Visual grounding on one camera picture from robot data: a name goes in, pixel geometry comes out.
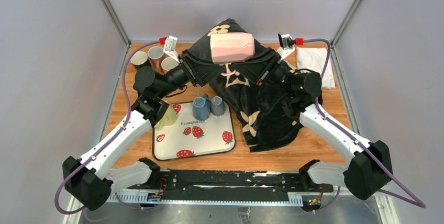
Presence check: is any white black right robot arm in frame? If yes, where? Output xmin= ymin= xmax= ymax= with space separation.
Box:
xmin=231 ymin=48 xmax=393 ymax=200

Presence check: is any pink round mug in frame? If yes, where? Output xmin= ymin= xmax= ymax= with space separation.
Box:
xmin=160 ymin=57 xmax=179 ymax=74

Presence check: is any black mug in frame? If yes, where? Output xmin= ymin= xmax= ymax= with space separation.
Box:
xmin=130 ymin=51 xmax=151 ymax=70

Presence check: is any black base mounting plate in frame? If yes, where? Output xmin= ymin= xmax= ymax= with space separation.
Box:
xmin=109 ymin=170 xmax=334 ymax=210

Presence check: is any pink octagonal mug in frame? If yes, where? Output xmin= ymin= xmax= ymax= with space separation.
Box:
xmin=209 ymin=32 xmax=255 ymax=65

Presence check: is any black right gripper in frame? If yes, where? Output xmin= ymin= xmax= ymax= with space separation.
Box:
xmin=231 ymin=47 xmax=297 ymax=96

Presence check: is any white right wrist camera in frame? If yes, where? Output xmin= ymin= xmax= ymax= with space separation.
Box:
xmin=277 ymin=32 xmax=296 ymax=60

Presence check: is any white folded cloth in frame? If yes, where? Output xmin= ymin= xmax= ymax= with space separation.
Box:
xmin=296 ymin=48 xmax=336 ymax=89

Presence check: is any green octagonal mug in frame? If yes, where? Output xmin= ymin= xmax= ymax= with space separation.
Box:
xmin=154 ymin=104 xmax=177 ymax=130

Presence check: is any grey blue dotted mug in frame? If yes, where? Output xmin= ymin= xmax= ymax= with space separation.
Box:
xmin=210 ymin=96 xmax=226 ymax=116

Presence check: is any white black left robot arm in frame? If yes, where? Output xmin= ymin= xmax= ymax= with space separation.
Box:
xmin=54 ymin=51 xmax=225 ymax=215

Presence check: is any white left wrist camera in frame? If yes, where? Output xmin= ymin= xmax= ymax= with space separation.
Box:
xmin=163 ymin=35 xmax=180 ymax=63

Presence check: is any white strawberry tray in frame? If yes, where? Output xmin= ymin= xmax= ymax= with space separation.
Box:
xmin=152 ymin=102 xmax=236 ymax=161

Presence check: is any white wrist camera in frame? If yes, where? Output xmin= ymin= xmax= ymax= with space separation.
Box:
xmin=163 ymin=35 xmax=180 ymax=63
xmin=277 ymin=32 xmax=296 ymax=60

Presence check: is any brown pink mug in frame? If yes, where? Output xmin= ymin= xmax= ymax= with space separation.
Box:
xmin=147 ymin=46 xmax=165 ymax=73

